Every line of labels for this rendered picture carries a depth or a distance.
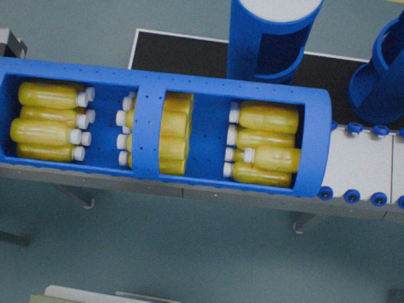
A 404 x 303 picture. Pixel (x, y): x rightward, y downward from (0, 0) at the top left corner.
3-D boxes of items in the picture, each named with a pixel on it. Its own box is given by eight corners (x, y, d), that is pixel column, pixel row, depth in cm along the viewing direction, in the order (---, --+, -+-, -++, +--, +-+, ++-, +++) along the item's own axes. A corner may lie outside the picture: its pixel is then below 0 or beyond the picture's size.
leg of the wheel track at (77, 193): (94, 209, 245) (55, 181, 184) (81, 208, 245) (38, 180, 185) (95, 197, 246) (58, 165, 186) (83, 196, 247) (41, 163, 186)
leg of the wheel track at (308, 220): (305, 234, 240) (336, 214, 179) (292, 232, 240) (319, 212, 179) (306, 221, 241) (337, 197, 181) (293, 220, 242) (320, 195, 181)
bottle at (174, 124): (183, 142, 134) (120, 135, 135) (187, 131, 140) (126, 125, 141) (185, 118, 131) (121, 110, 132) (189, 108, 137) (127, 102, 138)
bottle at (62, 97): (16, 86, 138) (76, 92, 137) (26, 77, 144) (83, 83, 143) (18, 109, 142) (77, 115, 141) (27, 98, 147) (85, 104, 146)
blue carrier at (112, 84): (306, 204, 148) (327, 189, 121) (6, 169, 153) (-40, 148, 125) (314, 108, 154) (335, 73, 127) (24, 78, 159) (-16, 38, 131)
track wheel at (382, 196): (389, 196, 144) (388, 192, 146) (373, 195, 144) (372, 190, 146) (385, 208, 147) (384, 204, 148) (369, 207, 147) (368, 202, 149)
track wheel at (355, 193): (362, 193, 145) (361, 189, 146) (345, 192, 145) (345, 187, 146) (358, 205, 147) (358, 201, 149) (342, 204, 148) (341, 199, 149)
